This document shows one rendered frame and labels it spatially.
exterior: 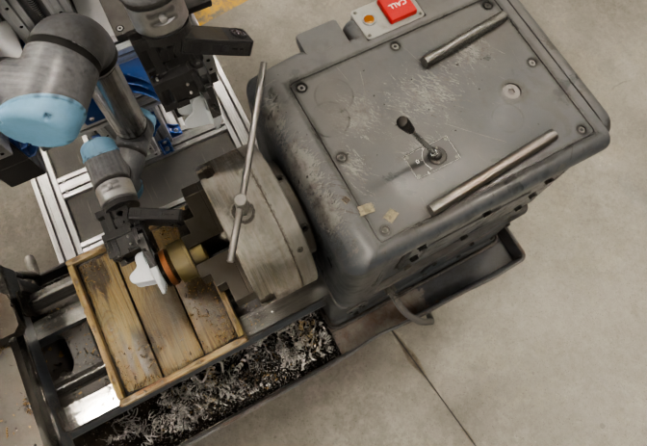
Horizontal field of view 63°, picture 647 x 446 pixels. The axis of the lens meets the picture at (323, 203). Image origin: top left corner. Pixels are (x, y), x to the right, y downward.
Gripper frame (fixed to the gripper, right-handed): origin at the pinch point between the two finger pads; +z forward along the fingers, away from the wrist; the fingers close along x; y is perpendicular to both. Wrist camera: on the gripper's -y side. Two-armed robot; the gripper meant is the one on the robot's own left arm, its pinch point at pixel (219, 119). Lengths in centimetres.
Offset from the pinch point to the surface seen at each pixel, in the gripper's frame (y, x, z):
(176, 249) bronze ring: 17.1, 2.6, 23.5
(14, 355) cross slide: 57, -2, 38
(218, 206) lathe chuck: 6.4, 6.6, 12.4
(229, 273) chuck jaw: 10.0, 10.7, 27.1
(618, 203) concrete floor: -146, -4, 139
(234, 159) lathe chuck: -0.2, -2.4, 12.7
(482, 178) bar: -36.6, 24.9, 14.3
